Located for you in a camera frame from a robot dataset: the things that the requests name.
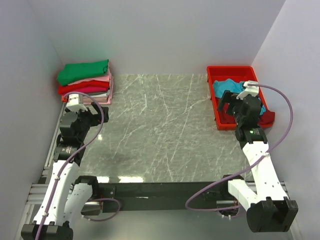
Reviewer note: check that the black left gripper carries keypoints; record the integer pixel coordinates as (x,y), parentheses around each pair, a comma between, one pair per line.
(96,118)

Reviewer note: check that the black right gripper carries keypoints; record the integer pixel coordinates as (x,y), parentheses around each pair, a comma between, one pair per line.
(225,98)

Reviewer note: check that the teal t shirt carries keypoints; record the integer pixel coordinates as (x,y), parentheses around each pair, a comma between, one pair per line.
(219,87)

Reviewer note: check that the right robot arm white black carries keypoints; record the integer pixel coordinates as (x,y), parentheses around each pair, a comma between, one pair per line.
(268,208)

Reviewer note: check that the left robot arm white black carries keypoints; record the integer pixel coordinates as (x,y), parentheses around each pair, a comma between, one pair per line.
(67,193)

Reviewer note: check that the grey white folded t shirt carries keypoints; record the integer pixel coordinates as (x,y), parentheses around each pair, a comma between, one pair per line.
(95,95)

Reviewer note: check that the magenta folded t shirt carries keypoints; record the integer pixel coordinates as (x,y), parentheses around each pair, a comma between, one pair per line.
(86,90)

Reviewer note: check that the red plastic bin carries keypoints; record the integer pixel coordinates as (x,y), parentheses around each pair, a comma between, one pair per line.
(221,73)

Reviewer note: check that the dark red t shirt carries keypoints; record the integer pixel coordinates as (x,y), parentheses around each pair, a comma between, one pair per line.
(266,118)

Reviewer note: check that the red folded t shirt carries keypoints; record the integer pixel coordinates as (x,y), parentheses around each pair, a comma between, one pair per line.
(92,83)

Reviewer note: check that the green folded t shirt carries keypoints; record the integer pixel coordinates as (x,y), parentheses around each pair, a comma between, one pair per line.
(74,72)

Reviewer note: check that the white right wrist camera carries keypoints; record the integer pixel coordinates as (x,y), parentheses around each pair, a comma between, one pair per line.
(249,88)

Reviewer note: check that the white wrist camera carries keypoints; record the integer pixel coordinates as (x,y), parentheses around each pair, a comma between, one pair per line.
(75,103)
(249,88)

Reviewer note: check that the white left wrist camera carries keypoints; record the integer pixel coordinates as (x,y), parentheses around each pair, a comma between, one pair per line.
(75,103)

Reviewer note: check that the aluminium frame rail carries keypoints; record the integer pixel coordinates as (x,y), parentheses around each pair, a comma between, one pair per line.
(94,207)

